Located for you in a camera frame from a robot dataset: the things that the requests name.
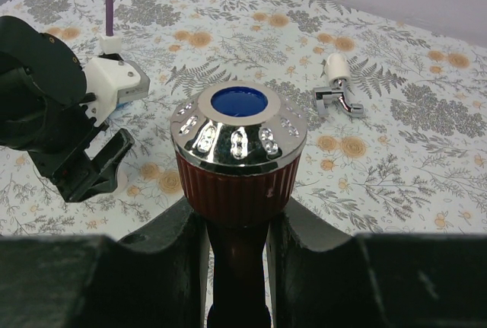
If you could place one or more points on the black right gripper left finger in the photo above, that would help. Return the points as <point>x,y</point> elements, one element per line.
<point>153,277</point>

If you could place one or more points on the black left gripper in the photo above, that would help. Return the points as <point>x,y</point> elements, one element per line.
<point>58,152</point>

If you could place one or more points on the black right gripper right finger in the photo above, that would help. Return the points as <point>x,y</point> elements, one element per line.
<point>320,276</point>

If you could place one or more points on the brown faucet chrome knob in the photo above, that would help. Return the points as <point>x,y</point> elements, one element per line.
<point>238,145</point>

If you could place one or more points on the white pipe elbow fitting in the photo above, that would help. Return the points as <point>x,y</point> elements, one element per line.
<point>121,182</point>

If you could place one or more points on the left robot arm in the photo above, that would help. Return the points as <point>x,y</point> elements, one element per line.
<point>34,66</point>

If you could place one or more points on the blue plastic faucet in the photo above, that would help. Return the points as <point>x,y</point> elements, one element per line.
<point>121,105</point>

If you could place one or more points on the floral patterned table mat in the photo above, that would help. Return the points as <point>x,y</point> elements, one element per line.
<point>415,161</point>

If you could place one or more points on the chrome faucet white handle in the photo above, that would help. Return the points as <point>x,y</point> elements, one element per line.
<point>338,77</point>

